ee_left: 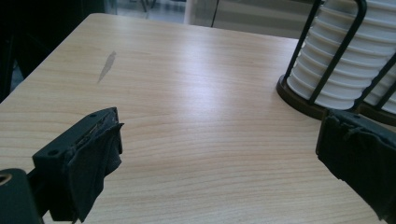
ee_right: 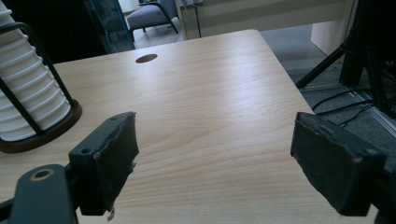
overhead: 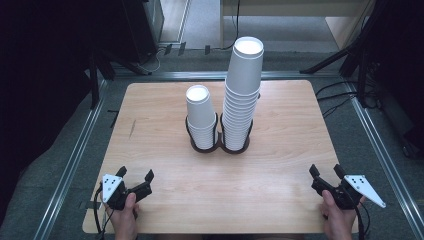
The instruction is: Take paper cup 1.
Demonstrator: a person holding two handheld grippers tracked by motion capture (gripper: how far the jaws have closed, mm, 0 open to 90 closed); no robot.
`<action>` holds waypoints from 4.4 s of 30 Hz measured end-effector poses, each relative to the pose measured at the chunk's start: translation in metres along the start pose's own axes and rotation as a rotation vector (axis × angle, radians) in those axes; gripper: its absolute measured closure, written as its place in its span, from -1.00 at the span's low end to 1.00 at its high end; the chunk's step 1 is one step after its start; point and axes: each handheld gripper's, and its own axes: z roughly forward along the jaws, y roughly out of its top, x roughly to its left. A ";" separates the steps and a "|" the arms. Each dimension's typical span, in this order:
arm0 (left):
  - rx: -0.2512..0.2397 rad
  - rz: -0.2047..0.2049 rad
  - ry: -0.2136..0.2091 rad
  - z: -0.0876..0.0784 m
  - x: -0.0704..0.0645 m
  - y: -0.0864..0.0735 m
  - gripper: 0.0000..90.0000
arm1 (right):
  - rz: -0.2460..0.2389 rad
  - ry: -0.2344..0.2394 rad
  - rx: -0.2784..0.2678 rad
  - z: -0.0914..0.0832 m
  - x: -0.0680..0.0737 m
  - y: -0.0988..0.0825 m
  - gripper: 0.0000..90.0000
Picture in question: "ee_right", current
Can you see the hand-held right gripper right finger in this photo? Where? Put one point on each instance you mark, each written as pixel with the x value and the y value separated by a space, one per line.
pixel 336 165

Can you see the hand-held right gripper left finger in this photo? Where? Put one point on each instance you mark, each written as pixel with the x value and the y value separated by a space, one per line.
pixel 102 161

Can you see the tall stack of white cups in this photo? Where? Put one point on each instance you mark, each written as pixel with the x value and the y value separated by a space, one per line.
pixel 28 81

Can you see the black tripod stand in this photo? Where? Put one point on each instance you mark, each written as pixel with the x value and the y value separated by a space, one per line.
pixel 358 53

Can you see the dark cabinet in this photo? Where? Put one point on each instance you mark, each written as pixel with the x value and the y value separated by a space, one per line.
pixel 53 28

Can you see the grey armchair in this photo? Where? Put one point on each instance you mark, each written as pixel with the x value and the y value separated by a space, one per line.
pixel 149 14

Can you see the beige wooden furniture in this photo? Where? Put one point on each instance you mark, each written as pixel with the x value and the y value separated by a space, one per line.
pixel 264 15

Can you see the metal floor rail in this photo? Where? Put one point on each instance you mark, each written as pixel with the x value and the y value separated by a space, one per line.
pixel 378 116

